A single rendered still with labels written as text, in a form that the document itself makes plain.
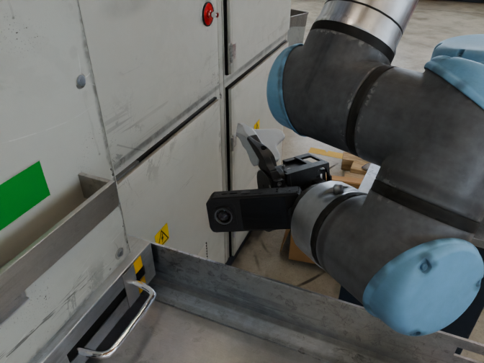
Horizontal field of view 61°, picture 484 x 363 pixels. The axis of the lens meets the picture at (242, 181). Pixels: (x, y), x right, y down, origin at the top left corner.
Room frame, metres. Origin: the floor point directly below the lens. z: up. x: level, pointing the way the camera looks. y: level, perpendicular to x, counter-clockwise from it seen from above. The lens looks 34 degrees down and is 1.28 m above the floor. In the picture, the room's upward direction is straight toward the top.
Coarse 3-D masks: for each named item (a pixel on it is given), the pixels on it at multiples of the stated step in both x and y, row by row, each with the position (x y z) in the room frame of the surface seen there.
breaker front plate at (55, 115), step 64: (0, 0) 0.30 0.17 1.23; (64, 0) 0.36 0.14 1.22; (0, 64) 0.29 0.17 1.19; (64, 64) 0.34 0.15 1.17; (0, 128) 0.27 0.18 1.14; (64, 128) 0.33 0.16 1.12; (64, 192) 0.31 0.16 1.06; (0, 256) 0.24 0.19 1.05; (64, 256) 0.29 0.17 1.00; (0, 320) 0.22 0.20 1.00; (64, 320) 0.27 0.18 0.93
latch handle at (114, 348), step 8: (136, 280) 0.35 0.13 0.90; (144, 288) 0.34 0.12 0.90; (152, 288) 0.34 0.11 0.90; (152, 296) 0.32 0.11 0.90; (144, 304) 0.31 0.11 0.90; (144, 312) 0.30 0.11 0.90; (136, 320) 0.29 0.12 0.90; (128, 328) 0.28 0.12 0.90; (120, 336) 0.27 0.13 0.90; (112, 344) 0.26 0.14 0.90; (120, 344) 0.26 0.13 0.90; (80, 352) 0.25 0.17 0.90; (88, 352) 0.25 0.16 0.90; (96, 352) 0.25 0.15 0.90; (104, 352) 0.25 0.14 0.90; (112, 352) 0.25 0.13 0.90
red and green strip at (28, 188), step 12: (36, 168) 0.29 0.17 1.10; (12, 180) 0.27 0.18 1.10; (24, 180) 0.28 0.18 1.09; (36, 180) 0.29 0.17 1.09; (0, 192) 0.26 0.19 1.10; (12, 192) 0.26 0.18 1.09; (24, 192) 0.27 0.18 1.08; (36, 192) 0.28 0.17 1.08; (48, 192) 0.29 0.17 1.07; (0, 204) 0.25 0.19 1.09; (12, 204) 0.26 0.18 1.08; (24, 204) 0.27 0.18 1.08; (36, 204) 0.28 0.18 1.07; (0, 216) 0.25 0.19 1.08; (12, 216) 0.26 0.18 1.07; (0, 228) 0.25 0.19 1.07
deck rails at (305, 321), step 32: (160, 256) 0.39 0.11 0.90; (192, 256) 0.37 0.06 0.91; (160, 288) 0.38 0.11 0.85; (192, 288) 0.38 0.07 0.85; (224, 288) 0.36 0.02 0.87; (256, 288) 0.34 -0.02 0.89; (288, 288) 0.33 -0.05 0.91; (224, 320) 0.33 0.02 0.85; (256, 320) 0.33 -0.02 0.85; (288, 320) 0.32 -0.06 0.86; (320, 320) 0.31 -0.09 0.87; (352, 320) 0.30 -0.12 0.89; (320, 352) 0.28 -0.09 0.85; (352, 352) 0.28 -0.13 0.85; (384, 352) 0.28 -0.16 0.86; (416, 352) 0.27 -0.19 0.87; (448, 352) 0.26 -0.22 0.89; (480, 352) 0.25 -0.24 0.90
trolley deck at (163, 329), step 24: (168, 312) 0.34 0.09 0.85; (144, 336) 0.31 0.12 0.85; (168, 336) 0.31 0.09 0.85; (192, 336) 0.31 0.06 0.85; (216, 336) 0.31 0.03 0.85; (240, 336) 0.31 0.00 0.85; (96, 360) 0.28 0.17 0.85; (120, 360) 0.28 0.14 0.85; (144, 360) 0.28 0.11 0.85; (168, 360) 0.28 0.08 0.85; (192, 360) 0.28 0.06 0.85; (216, 360) 0.28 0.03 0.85; (240, 360) 0.28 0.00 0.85; (264, 360) 0.28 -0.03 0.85; (288, 360) 0.28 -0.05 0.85; (312, 360) 0.28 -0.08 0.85
